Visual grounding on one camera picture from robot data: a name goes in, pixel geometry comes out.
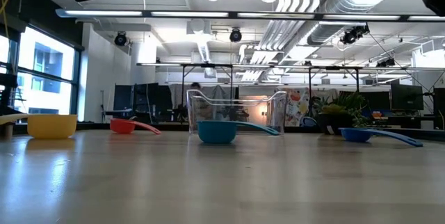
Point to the red plastic measuring cup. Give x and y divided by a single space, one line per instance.
121 126

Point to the yellow plastic measuring cup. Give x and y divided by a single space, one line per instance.
52 126

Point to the blue plastic measuring cup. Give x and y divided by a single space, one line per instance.
358 135

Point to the teal plastic measuring cup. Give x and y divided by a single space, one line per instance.
215 131

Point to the clear plastic basket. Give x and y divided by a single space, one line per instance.
192 112

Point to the large window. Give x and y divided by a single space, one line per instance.
45 60

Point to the black computer monitor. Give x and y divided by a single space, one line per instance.
123 97
439 105
406 97
149 97

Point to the seated person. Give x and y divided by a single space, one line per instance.
196 86

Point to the black equipment rack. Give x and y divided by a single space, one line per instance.
7 81

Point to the potted succulent plant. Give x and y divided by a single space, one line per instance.
342 111

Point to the long overhead light bar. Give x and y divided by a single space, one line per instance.
278 15

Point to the floral patterned cloth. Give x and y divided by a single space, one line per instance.
299 107

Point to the blue round object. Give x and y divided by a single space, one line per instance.
308 122

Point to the black ceiling camera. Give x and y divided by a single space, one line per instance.
120 39
235 35
351 36

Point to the silver ceiling duct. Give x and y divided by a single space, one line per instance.
333 29

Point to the black metal rig frame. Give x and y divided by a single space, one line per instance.
208 65
333 67

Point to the black aluminium table frame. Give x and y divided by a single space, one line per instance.
90 126

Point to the small pale post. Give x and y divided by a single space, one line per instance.
8 131

